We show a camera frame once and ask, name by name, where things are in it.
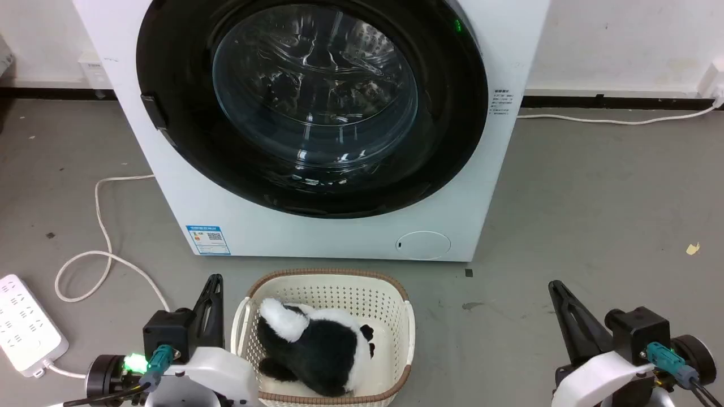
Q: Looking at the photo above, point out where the left gripper teal-plug cable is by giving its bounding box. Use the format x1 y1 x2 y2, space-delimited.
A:
61 344 175 407

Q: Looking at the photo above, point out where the black and white panda plush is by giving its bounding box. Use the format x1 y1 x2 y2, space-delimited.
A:
257 298 377 397

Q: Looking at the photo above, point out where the white wall socket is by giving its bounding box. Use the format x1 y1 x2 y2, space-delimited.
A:
79 51 111 91

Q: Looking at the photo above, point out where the cream plastic laundry basket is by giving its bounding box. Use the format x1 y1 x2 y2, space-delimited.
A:
231 269 416 407

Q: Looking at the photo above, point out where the small black text sticker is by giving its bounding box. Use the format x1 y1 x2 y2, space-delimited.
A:
490 88 515 117

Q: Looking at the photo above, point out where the long white power cord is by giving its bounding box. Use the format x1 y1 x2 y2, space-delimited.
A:
54 174 171 312

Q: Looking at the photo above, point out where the short white strip cord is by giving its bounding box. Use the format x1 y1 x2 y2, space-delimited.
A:
44 363 89 379

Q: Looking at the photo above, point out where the thin white wall cable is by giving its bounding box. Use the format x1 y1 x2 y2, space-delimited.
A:
517 101 724 125

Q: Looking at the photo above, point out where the white wall plug adapter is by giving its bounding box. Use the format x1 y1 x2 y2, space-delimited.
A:
698 61 724 109

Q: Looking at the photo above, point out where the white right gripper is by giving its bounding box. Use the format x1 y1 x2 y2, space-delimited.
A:
547 280 658 407

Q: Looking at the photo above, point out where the right gripper teal-plug cable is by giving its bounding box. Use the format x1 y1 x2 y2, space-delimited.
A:
644 341 724 407

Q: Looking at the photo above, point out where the round black glass washer door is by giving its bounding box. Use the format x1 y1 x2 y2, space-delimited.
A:
136 0 489 219

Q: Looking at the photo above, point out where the blue energy label sticker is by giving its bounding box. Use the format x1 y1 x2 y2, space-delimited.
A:
186 225 231 256

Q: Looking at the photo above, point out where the round white filter cover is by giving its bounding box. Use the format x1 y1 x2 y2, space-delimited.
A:
395 231 452 261

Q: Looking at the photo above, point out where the white power strip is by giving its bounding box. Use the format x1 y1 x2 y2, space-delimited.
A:
0 274 70 378

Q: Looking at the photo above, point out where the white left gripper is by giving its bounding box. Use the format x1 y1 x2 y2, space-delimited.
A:
145 274 261 407

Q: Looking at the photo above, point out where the gripper teal-plug cable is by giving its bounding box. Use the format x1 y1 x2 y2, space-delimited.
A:
644 341 724 407
61 344 175 407

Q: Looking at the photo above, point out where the white front-load washing machine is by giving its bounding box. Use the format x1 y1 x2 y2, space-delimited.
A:
72 0 550 262

